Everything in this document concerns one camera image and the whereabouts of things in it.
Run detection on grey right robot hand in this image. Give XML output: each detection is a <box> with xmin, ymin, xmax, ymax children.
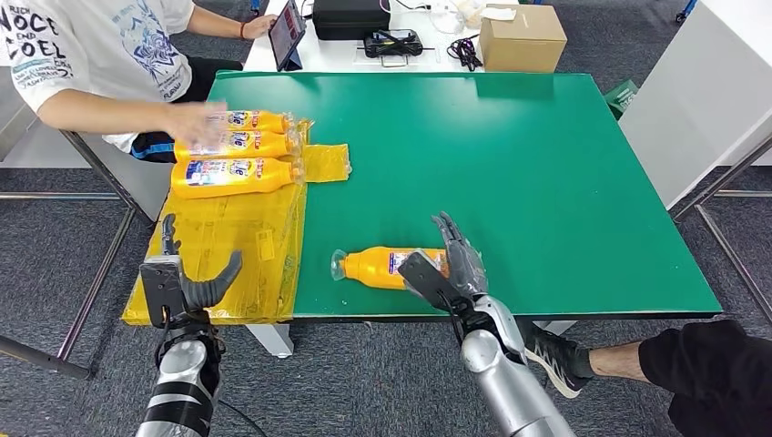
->
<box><xmin>431</xmin><ymin>210</ymin><xmax>490</xmax><ymax>300</ymax></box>

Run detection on person's right hand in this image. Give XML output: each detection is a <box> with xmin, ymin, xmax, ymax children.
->
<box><xmin>166</xmin><ymin>101</ymin><xmax>230</xmax><ymax>146</ymax></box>

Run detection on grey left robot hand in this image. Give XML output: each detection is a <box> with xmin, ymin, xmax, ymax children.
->
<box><xmin>159</xmin><ymin>214</ymin><xmax>244</xmax><ymax>315</ymax></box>

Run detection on person's left hand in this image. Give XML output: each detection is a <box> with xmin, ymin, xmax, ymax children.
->
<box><xmin>242</xmin><ymin>13</ymin><xmax>279</xmax><ymax>39</ymax></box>

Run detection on orange detergent bottle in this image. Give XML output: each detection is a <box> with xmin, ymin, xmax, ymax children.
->
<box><xmin>208</xmin><ymin>109</ymin><xmax>295</xmax><ymax>135</ymax></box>
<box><xmin>173</xmin><ymin>129</ymin><xmax>303</xmax><ymax>163</ymax></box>
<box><xmin>330</xmin><ymin>246</ymin><xmax>451</xmax><ymax>291</ymax></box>
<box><xmin>170</xmin><ymin>157</ymin><xmax>305</xmax><ymax>200</ymax></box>

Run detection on black tablet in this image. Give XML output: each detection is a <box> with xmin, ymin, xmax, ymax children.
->
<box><xmin>269</xmin><ymin>0</ymin><xmax>308</xmax><ymax>72</ymax></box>

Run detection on yellow taped cardboard board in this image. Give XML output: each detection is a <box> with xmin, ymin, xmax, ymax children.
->
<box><xmin>121</xmin><ymin>118</ymin><xmax>352</xmax><ymax>327</ymax></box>

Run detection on white table leg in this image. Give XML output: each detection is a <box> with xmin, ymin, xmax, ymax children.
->
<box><xmin>246</xmin><ymin>324</ymin><xmax>296</xmax><ymax>360</ymax></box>
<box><xmin>533</xmin><ymin>320</ymin><xmax>577</xmax><ymax>337</ymax></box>

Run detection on white desk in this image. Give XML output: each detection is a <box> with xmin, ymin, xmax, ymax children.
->
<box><xmin>242</xmin><ymin>0</ymin><xmax>485</xmax><ymax>74</ymax></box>

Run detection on black carrying case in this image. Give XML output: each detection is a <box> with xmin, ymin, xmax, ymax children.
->
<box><xmin>312</xmin><ymin>0</ymin><xmax>392</xmax><ymax>42</ymax></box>

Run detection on white bench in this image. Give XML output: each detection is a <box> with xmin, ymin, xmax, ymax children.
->
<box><xmin>60</xmin><ymin>120</ymin><xmax>179</xmax><ymax>223</ymax></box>

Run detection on person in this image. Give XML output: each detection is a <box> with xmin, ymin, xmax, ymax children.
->
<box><xmin>521</xmin><ymin>320</ymin><xmax>772</xmax><ymax>437</ymax></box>
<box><xmin>0</xmin><ymin>0</ymin><xmax>279</xmax><ymax>164</ymax></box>

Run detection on black handheld controller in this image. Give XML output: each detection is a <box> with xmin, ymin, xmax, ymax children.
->
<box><xmin>359</xmin><ymin>28</ymin><xmax>437</xmax><ymax>67</ymax></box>

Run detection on clear plastic bag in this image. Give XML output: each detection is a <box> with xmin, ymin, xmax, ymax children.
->
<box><xmin>430</xmin><ymin>0</ymin><xmax>485</xmax><ymax>35</ymax></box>

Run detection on green bag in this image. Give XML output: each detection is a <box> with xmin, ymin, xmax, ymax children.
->
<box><xmin>603</xmin><ymin>78</ymin><xmax>639</xmax><ymax>120</ymax></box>

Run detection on brown cardboard box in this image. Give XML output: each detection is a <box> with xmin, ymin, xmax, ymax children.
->
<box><xmin>478</xmin><ymin>3</ymin><xmax>569</xmax><ymax>74</ymax></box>

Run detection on white side table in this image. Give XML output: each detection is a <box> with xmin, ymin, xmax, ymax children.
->
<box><xmin>617</xmin><ymin>0</ymin><xmax>772</xmax><ymax>209</ymax></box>

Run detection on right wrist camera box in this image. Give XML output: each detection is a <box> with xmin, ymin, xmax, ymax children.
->
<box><xmin>398</xmin><ymin>249</ymin><xmax>474</xmax><ymax>311</ymax></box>

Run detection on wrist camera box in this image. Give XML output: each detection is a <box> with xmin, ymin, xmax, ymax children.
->
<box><xmin>398</xmin><ymin>249</ymin><xmax>474</xmax><ymax>311</ymax></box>
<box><xmin>139</xmin><ymin>255</ymin><xmax>185</xmax><ymax>330</ymax></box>

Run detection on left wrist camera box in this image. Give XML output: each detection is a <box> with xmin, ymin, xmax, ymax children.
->
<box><xmin>139</xmin><ymin>255</ymin><xmax>185</xmax><ymax>330</ymax></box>

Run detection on steel frame table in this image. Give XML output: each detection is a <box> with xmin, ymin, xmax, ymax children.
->
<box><xmin>0</xmin><ymin>66</ymin><xmax>158</xmax><ymax>382</ymax></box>

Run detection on black cable bundle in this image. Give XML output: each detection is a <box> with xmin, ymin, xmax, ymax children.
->
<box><xmin>447</xmin><ymin>35</ymin><xmax>485</xmax><ymax>72</ymax></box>

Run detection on steel table frame legs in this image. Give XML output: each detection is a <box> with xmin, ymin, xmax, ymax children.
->
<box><xmin>669</xmin><ymin>135</ymin><xmax>772</xmax><ymax>324</ymax></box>

